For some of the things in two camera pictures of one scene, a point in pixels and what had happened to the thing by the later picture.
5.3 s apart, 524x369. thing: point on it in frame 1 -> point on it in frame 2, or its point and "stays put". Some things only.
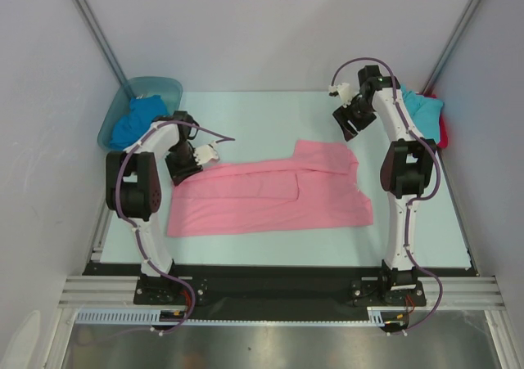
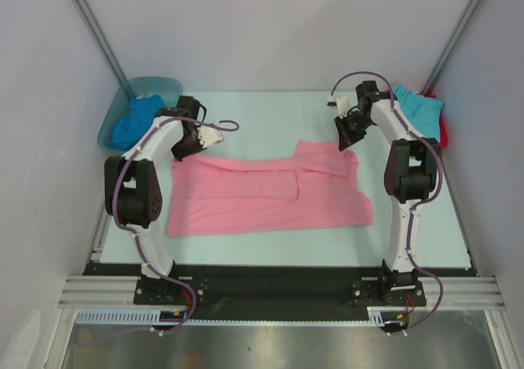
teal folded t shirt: x=425 y=112 stays put
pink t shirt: x=320 y=188 stays put
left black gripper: x=178 y=173 -> x=180 y=155
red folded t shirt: x=443 y=130 stays put
